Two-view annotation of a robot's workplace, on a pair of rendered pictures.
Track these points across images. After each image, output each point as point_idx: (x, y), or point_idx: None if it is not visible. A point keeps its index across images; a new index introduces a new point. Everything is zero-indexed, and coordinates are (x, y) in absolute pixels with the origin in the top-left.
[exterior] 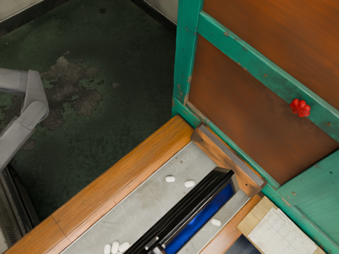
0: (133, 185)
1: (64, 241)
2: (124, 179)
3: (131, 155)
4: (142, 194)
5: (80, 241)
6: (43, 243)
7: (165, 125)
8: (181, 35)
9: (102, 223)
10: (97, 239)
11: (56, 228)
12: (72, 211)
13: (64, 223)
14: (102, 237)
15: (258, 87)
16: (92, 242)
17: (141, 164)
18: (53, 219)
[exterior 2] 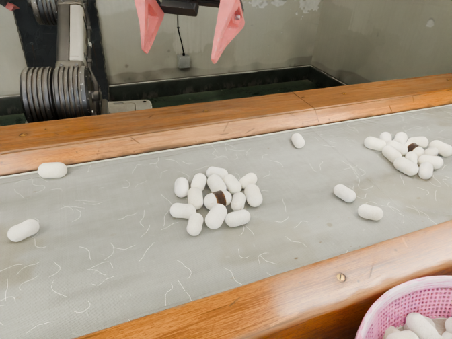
0: (420, 103)
1: (311, 114)
2: (406, 91)
3: (413, 79)
4: (436, 115)
5: (333, 127)
6: (278, 105)
7: None
8: None
9: (369, 122)
10: (363, 132)
11: (300, 101)
12: (324, 95)
13: (313, 100)
14: (371, 132)
15: None
16: (354, 132)
17: (431, 87)
18: (295, 95)
